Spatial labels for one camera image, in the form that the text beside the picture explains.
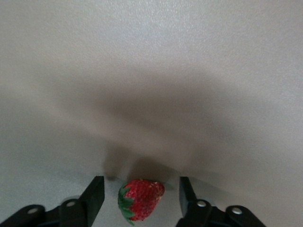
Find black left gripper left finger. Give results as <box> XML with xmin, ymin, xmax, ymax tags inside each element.
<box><xmin>0</xmin><ymin>175</ymin><xmax>106</xmax><ymax>227</ymax></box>

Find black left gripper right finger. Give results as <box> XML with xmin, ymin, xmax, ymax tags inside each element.
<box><xmin>175</xmin><ymin>176</ymin><xmax>267</xmax><ymax>227</ymax></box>

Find red strawberry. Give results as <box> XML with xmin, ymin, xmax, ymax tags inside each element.
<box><xmin>117</xmin><ymin>178</ymin><xmax>165</xmax><ymax>227</ymax></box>

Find brown table cover sheet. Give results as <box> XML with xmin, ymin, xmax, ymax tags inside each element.
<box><xmin>0</xmin><ymin>0</ymin><xmax>303</xmax><ymax>227</ymax></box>

